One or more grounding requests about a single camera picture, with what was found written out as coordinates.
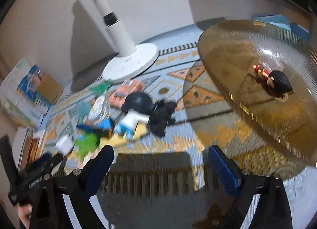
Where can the pink toy box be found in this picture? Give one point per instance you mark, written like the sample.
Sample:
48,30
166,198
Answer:
129,86

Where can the teal plastic leaf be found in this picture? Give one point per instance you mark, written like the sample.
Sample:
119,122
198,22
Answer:
82,109

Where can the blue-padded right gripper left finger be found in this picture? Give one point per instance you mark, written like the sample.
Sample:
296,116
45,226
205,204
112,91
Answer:
49,210

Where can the red-dressed black-haired figurine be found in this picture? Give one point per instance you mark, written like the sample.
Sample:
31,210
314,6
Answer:
276,83

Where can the dark green plastic leaf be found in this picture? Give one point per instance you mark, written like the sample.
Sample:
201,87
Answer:
101,88

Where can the wooden box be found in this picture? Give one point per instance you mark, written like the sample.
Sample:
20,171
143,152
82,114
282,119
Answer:
32,141

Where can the cork pen holder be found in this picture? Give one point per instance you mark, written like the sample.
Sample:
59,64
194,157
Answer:
49,89

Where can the clear round patterned container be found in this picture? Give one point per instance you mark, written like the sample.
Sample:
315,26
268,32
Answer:
100,110

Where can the blue tissue pack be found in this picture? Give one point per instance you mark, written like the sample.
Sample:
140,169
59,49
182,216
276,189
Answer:
282,22

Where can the black toy figure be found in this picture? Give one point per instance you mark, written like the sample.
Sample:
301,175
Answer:
161,117

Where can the clear plastic bag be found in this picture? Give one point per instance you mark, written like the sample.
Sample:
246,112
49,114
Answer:
271,62

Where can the white figurine with black helmet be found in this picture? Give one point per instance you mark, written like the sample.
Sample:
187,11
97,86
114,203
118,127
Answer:
137,108

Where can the blue and black tool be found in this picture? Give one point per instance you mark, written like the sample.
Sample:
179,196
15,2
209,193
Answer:
103,129

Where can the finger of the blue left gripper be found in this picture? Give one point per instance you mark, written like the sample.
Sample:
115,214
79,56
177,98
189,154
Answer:
41,161

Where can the patterned blue table mat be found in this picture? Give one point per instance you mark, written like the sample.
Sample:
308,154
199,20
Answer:
167,182

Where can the bright green plastic leaf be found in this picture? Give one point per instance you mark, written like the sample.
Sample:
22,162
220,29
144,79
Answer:
87,142

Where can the stack of books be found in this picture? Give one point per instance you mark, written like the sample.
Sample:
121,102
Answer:
19,94

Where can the amber ribbed glass bowl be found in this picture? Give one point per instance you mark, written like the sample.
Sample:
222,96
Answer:
229,51

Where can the person's left hand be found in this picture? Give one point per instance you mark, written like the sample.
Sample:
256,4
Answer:
24,213

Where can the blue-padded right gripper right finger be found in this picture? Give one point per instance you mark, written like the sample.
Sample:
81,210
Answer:
273,209

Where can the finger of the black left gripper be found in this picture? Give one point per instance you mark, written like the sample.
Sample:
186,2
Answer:
52,162

